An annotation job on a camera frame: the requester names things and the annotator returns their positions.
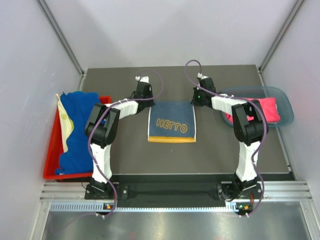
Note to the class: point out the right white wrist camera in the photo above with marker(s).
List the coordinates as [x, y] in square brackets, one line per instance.
[200, 76]

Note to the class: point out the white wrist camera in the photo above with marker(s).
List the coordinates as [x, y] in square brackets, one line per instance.
[200, 76]
[142, 79]

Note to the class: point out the red plastic bin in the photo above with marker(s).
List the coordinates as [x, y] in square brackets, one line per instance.
[55, 149]

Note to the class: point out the yellow hello towel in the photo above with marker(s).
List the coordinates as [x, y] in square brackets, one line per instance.
[172, 122]

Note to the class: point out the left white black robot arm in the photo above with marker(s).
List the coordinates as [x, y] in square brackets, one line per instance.
[102, 127]

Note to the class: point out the aluminium frame post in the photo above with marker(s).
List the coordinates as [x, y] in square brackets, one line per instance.
[298, 4]
[60, 35]

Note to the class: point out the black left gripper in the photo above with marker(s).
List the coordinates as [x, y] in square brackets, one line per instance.
[150, 103]

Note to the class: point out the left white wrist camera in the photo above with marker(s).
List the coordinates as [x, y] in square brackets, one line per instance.
[142, 79]

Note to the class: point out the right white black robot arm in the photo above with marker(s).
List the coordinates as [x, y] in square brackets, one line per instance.
[249, 126]

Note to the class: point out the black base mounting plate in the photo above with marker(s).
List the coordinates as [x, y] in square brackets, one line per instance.
[167, 193]

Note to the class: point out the aluminium extrusion rail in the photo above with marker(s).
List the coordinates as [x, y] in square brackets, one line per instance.
[275, 191]

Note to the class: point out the right aluminium frame post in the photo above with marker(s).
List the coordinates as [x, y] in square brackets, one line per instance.
[298, 4]

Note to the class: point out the blue terry towel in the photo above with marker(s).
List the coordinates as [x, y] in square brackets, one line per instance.
[77, 159]

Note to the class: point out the pink towel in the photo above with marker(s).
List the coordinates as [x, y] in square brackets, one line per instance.
[269, 108]

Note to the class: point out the cream patterned towel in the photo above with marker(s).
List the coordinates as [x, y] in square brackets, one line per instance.
[66, 124]

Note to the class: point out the left aluminium frame post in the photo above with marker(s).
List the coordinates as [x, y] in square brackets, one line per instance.
[60, 35]

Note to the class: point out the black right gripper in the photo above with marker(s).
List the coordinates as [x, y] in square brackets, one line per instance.
[194, 101]

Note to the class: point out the translucent blue plastic container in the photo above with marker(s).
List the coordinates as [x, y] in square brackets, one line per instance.
[283, 104]

